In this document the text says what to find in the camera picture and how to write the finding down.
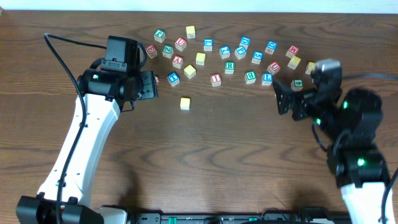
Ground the blue l block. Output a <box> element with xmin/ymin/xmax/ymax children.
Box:
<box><xmin>262</xmin><ymin>73</ymin><xmax>273</xmax><ymax>86</ymax></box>
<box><xmin>203</xmin><ymin>39</ymin><xmax>213</xmax><ymax>52</ymax></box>

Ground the yellow C block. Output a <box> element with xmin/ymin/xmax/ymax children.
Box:
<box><xmin>180</xmin><ymin>97</ymin><xmax>191</xmax><ymax>110</ymax></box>

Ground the yellow O block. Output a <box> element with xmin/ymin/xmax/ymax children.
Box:
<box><xmin>195</xmin><ymin>52</ymin><xmax>206</xmax><ymax>65</ymax></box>

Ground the green R block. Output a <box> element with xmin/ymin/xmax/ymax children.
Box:
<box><xmin>224</xmin><ymin>62</ymin><xmax>235</xmax><ymax>74</ymax></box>

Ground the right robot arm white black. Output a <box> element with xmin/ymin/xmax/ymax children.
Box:
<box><xmin>273</xmin><ymin>81</ymin><xmax>397</xmax><ymax>223</ymax></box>

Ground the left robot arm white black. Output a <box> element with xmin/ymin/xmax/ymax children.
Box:
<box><xmin>16</xmin><ymin>68</ymin><xmax>157</xmax><ymax>223</ymax></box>

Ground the green 4 block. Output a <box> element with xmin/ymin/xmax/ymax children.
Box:
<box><xmin>290</xmin><ymin>79</ymin><xmax>303</xmax><ymax>91</ymax></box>

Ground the blue T block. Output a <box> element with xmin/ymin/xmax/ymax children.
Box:
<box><xmin>167</xmin><ymin>72</ymin><xmax>180</xmax><ymax>86</ymax></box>

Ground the red E block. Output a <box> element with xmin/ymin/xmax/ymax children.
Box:
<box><xmin>145</xmin><ymin>45</ymin><xmax>157</xmax><ymax>58</ymax></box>

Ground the red U block right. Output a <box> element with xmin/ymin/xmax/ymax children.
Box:
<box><xmin>267</xmin><ymin>61</ymin><xmax>281</xmax><ymax>75</ymax></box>

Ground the red u block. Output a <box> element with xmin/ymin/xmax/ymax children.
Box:
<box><xmin>267</xmin><ymin>61</ymin><xmax>281</xmax><ymax>75</ymax></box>
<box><xmin>175</xmin><ymin>37</ymin><xmax>187</xmax><ymax>52</ymax></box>

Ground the yellow G block far right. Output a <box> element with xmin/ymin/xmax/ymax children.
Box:
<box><xmin>305</xmin><ymin>62</ymin><xmax>315</xmax><ymax>75</ymax></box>

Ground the green Z block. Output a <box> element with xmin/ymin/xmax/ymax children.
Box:
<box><xmin>162</xmin><ymin>45</ymin><xmax>174</xmax><ymax>58</ymax></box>

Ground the red A block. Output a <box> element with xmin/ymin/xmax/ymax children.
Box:
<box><xmin>172</xmin><ymin>55</ymin><xmax>183</xmax><ymax>69</ymax></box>

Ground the green B block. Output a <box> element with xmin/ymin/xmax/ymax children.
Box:
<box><xmin>244</xmin><ymin>71</ymin><xmax>257</xmax><ymax>84</ymax></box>

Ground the yellow S block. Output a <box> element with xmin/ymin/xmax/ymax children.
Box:
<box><xmin>183</xmin><ymin>65</ymin><xmax>197</xmax><ymax>79</ymax></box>

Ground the green J block left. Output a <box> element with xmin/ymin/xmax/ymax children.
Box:
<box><xmin>154</xmin><ymin>29</ymin><xmax>166</xmax><ymax>43</ymax></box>

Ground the red M block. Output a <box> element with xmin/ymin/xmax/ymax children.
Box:
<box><xmin>285</xmin><ymin>45</ymin><xmax>300</xmax><ymax>58</ymax></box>

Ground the blue 5 block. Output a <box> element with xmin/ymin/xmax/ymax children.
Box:
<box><xmin>251</xmin><ymin>51</ymin><xmax>264</xmax><ymax>65</ymax></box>

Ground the red U block left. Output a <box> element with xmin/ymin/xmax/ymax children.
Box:
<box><xmin>175</xmin><ymin>37</ymin><xmax>187</xmax><ymax>52</ymax></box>

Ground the blue P block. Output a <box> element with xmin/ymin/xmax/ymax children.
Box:
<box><xmin>234</xmin><ymin>46</ymin><xmax>247</xmax><ymax>60</ymax></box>

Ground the yellow block top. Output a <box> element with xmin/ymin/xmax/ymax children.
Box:
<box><xmin>186</xmin><ymin>26</ymin><xmax>196</xmax><ymax>39</ymax></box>

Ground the blue D block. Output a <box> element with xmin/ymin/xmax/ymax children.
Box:
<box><xmin>239</xmin><ymin>36</ymin><xmax>251</xmax><ymax>50</ymax></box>

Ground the red I block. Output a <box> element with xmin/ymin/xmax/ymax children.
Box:
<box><xmin>210</xmin><ymin>73</ymin><xmax>222</xmax><ymax>87</ymax></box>

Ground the blue 2 block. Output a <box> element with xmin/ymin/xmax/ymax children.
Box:
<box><xmin>220</xmin><ymin>45</ymin><xmax>231</xmax><ymax>59</ymax></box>

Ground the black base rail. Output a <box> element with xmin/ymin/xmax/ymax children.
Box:
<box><xmin>134</xmin><ymin>207</ymin><xmax>351</xmax><ymax>224</ymax></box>

